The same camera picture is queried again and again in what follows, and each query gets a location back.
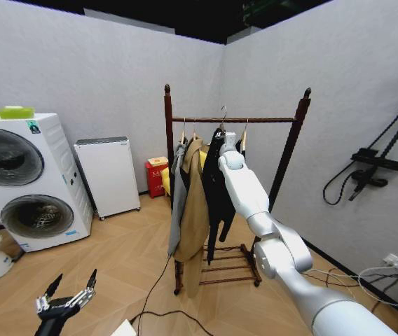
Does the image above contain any yellow cushion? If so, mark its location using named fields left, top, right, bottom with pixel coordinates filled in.
left=160, top=167, right=172, bottom=197

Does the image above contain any black floor cable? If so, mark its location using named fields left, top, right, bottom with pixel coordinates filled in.
left=128, top=255, right=209, bottom=336

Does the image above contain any white flat board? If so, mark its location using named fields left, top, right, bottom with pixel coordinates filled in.
left=109, top=318, right=139, bottom=336

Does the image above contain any white slim cabinet appliance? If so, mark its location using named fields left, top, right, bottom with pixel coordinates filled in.
left=73, top=136, right=142, bottom=221

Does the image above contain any red cable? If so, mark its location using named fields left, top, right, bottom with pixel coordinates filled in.
left=302, top=267, right=364, bottom=288

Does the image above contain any grey garment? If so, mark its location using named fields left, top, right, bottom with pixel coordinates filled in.
left=167, top=141, right=190, bottom=259

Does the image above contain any red box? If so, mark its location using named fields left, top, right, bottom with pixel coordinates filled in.
left=145, top=157, right=170, bottom=200

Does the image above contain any white stacked washing machine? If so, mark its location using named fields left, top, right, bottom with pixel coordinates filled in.
left=0, top=112, right=95, bottom=253

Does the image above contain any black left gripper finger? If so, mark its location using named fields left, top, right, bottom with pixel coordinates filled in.
left=67, top=268, right=98, bottom=311
left=35, top=273, right=64, bottom=313

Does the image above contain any dark wooden garment rack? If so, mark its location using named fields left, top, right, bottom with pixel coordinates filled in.
left=163, top=83, right=313, bottom=295

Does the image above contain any green box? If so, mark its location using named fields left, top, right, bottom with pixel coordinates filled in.
left=0, top=105, right=35, bottom=120

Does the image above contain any black shower fixture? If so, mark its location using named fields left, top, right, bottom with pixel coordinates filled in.
left=322, top=65, right=398, bottom=207

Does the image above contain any black long garment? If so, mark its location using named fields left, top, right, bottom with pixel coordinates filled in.
left=201, top=127, right=237, bottom=267

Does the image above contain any white cable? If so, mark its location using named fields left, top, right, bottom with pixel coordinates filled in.
left=306, top=266, right=398, bottom=311

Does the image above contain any tan coat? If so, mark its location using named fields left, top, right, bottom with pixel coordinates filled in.
left=173, top=137, right=212, bottom=299

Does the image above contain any white wall socket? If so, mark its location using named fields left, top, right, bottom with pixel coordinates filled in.
left=382, top=253, right=398, bottom=270

